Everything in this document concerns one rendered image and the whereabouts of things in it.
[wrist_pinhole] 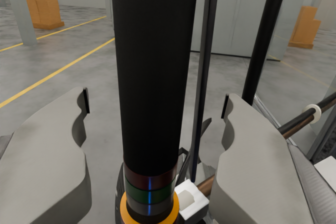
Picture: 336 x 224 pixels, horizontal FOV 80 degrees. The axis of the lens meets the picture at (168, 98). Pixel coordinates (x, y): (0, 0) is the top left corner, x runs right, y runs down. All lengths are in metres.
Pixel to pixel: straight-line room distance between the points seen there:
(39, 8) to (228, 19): 6.15
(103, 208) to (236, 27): 4.93
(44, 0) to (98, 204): 7.18
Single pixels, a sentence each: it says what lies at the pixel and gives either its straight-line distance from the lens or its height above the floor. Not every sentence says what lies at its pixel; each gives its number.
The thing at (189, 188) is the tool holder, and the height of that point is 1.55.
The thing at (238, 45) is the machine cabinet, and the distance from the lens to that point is 5.82.
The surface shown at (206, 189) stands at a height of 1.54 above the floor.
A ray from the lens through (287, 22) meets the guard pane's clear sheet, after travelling 1.41.
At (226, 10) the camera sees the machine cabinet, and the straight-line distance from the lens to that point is 5.62.
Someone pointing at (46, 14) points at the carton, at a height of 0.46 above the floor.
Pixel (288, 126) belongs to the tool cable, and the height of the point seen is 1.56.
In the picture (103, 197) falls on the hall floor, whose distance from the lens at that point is 2.10.
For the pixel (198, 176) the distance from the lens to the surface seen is 0.74.
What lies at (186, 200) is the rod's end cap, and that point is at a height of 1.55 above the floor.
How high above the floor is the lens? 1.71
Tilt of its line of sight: 30 degrees down
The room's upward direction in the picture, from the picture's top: 4 degrees clockwise
